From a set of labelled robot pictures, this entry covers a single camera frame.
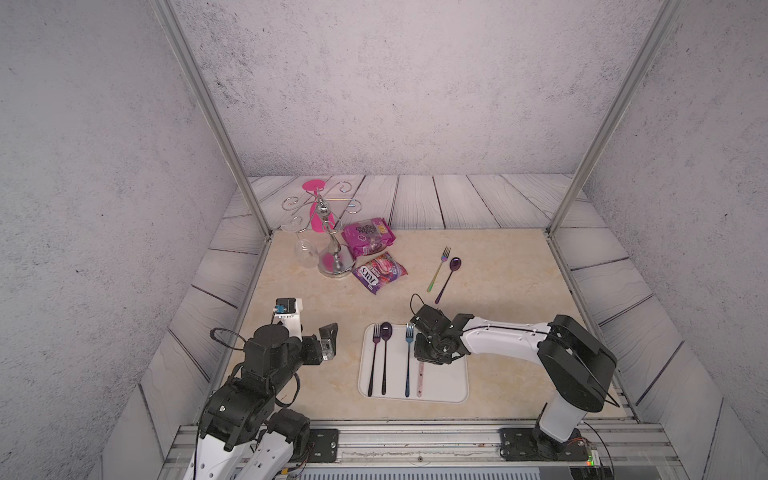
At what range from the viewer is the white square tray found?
2.70 ft

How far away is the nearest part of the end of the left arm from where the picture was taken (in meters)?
0.60

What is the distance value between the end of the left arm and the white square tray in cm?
26
